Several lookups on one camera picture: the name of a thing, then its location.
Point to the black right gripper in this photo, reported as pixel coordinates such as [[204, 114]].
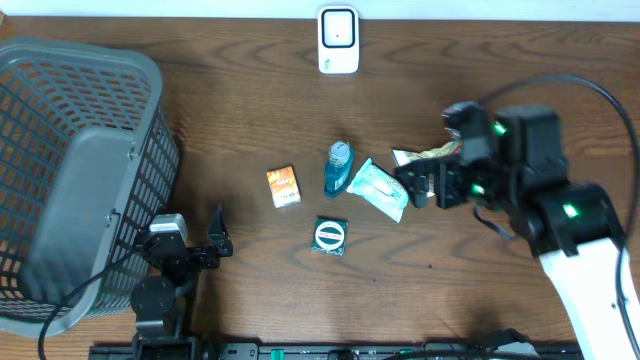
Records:
[[447, 169]]

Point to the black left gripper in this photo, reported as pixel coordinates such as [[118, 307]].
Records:
[[216, 238]]

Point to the yellow orange snack bag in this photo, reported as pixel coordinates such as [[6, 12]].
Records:
[[404, 157]]

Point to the mint green wet wipes pack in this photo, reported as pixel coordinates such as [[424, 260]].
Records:
[[380, 189]]

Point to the orange small box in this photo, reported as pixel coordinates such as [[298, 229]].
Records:
[[283, 186]]

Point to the green white small box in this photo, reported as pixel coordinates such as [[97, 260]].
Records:
[[329, 236]]

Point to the teal mouthwash bottle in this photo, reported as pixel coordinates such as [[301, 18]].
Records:
[[338, 168]]

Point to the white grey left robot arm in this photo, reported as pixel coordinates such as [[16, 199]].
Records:
[[163, 303]]

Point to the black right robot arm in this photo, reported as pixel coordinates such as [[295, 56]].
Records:
[[513, 161]]

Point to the white barcode scanner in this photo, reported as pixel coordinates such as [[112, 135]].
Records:
[[338, 40]]

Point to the dark grey plastic basket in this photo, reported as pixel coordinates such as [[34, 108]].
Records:
[[87, 160]]

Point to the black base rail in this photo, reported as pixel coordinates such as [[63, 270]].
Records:
[[252, 351]]

